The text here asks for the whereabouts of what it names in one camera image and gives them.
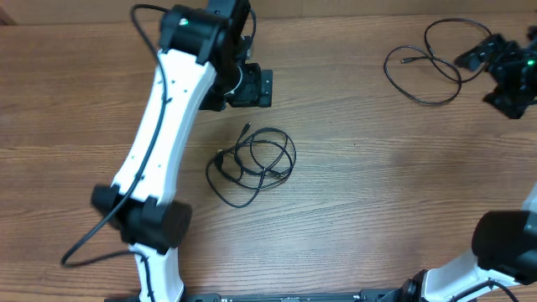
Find thin black cable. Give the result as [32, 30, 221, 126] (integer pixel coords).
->
[383, 17, 493, 106]

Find black USB-A cable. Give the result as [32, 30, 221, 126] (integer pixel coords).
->
[205, 142, 297, 209]

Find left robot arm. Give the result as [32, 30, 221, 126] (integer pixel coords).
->
[91, 0, 273, 301]

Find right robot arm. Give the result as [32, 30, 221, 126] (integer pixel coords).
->
[382, 26, 536, 301]

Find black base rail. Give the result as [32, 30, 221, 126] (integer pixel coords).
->
[104, 289, 420, 302]

